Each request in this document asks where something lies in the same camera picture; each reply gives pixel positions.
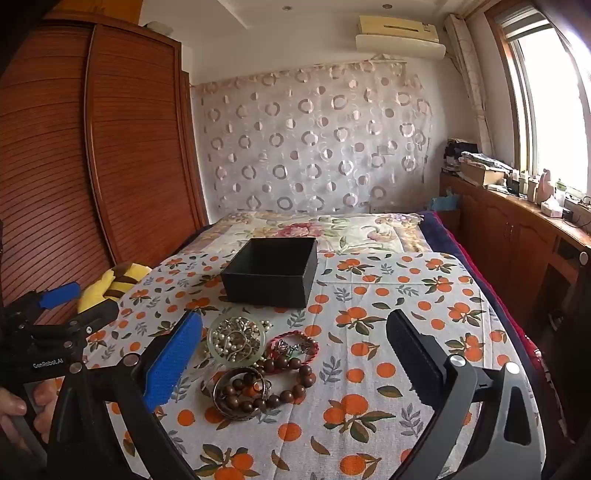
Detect person's left hand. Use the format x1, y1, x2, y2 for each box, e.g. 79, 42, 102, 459
0, 381, 52, 445

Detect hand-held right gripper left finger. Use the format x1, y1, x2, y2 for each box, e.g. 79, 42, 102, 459
46, 309, 204, 480

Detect pink figurine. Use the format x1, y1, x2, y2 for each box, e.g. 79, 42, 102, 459
537, 168, 558, 205

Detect blue plastic bag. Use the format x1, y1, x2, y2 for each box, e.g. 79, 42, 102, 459
431, 194, 461, 213

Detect wall air conditioner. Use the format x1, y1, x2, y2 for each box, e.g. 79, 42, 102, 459
355, 15, 448, 61

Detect metal bangles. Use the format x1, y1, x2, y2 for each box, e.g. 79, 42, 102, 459
211, 367, 274, 422

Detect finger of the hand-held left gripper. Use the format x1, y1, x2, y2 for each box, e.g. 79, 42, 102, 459
69, 302, 120, 334
18, 282, 82, 310

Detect window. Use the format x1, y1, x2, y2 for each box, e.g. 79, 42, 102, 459
489, 0, 591, 206

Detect yellow striped plush toy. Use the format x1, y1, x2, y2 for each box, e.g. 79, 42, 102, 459
76, 261, 153, 315

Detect stack of folded clothes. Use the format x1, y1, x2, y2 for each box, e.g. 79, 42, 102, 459
443, 137, 482, 175

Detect brown wooden bead bracelet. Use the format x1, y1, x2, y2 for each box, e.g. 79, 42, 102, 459
218, 357, 317, 415

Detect floral quilt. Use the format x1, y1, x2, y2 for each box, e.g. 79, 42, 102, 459
182, 211, 426, 258

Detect red braided bracelet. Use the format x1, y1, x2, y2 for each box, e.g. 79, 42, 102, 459
265, 330, 321, 365

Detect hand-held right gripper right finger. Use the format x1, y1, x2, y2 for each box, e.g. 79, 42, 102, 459
386, 309, 544, 480

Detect patterned window curtain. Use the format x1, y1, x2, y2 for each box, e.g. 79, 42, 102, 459
444, 14, 496, 157

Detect black cardboard box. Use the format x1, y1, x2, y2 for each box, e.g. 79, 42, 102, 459
220, 237, 318, 308

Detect wooden side cabinet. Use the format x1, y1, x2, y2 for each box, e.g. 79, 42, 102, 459
438, 172, 591, 333

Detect sheer circle-patterned curtain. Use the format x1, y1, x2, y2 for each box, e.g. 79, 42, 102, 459
191, 56, 438, 217

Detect clear green bangle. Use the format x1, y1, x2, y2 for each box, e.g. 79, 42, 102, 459
207, 313, 267, 367

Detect wooden slatted wardrobe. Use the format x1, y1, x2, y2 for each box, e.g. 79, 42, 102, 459
0, 11, 208, 326

